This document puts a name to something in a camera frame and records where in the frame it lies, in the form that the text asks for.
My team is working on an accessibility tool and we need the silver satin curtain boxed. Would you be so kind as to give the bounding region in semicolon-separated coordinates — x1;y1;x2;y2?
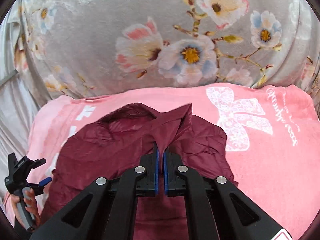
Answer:
1;15;40;198

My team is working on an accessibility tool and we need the grey cable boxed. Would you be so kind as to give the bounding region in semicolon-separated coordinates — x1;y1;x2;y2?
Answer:
0;69;20;87

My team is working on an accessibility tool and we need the person's left hand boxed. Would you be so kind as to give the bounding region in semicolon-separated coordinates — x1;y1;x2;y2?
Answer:
10;188;42;228

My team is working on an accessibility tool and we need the pink fleece blanket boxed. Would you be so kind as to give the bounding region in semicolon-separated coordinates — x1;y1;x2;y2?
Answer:
28;83;319;239

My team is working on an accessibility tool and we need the grey floral bedspread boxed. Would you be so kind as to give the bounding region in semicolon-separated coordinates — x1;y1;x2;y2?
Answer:
7;0;319;103

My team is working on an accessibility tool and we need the maroon puffer jacket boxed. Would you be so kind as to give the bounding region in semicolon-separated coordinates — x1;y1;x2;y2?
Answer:
39;102;238;240

